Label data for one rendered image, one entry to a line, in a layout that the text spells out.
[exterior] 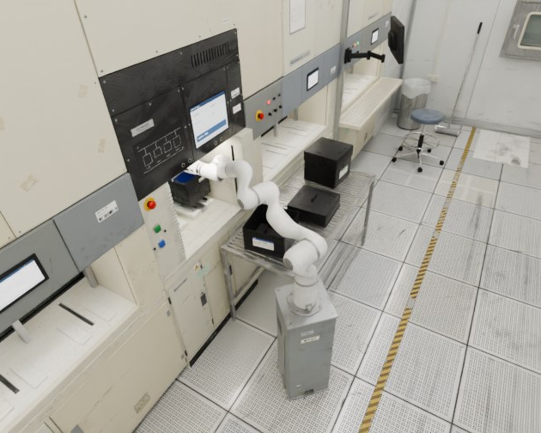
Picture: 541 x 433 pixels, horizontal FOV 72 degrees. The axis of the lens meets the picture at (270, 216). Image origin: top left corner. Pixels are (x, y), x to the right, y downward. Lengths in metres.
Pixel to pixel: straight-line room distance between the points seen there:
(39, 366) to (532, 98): 5.81
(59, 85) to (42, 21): 0.19
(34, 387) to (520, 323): 3.06
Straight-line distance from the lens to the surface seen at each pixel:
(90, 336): 2.04
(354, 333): 2.91
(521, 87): 5.98
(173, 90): 1.82
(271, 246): 2.24
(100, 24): 1.56
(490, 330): 3.24
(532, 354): 3.24
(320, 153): 2.84
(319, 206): 2.53
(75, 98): 1.51
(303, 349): 2.17
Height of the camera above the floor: 2.36
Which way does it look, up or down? 38 degrees down
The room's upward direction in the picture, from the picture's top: 3 degrees counter-clockwise
